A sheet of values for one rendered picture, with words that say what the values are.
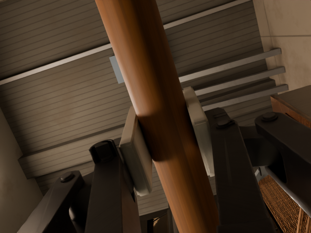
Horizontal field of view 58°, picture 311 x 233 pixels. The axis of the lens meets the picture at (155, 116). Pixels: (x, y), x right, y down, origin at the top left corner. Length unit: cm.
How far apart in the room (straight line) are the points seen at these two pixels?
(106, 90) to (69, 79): 48
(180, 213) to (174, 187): 2
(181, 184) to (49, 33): 363
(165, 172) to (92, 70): 348
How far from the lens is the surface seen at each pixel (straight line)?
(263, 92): 332
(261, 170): 121
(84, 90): 370
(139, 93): 15
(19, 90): 399
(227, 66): 321
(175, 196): 18
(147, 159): 16
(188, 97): 17
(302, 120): 169
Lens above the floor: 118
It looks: 5 degrees up
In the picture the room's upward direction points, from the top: 107 degrees counter-clockwise
